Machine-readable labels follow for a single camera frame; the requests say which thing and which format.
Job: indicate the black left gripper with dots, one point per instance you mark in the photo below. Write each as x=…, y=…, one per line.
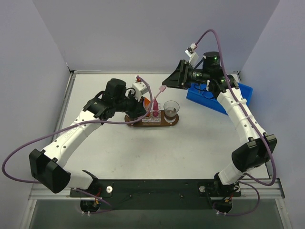
x=137, y=109

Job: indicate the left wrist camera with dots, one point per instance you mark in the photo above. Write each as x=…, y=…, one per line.
x=140, y=88

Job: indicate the orange toothpaste tube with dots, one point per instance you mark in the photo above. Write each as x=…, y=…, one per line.
x=147, y=104

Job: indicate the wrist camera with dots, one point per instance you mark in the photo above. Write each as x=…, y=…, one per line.
x=193, y=56
x=140, y=88

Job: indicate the brown oval wooden tray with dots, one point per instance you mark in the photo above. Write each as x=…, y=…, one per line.
x=163, y=123

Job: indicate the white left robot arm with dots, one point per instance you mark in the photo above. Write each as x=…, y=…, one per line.
x=47, y=165

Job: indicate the blue plastic bin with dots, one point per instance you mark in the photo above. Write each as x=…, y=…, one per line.
x=199, y=94

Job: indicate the clear textured toothbrush holder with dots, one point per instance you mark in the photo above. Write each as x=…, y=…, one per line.
x=152, y=120

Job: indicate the magenta toothpaste tube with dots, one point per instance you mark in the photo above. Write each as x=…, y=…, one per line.
x=155, y=112

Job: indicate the pink toothbrush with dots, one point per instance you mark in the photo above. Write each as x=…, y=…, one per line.
x=161, y=89

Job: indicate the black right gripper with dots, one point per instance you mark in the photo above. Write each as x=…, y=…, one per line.
x=184, y=75

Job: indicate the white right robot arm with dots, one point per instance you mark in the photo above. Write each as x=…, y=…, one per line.
x=257, y=145

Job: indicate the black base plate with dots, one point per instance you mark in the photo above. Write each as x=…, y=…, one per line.
x=154, y=194

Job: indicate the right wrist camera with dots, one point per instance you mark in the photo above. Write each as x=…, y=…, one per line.
x=193, y=56

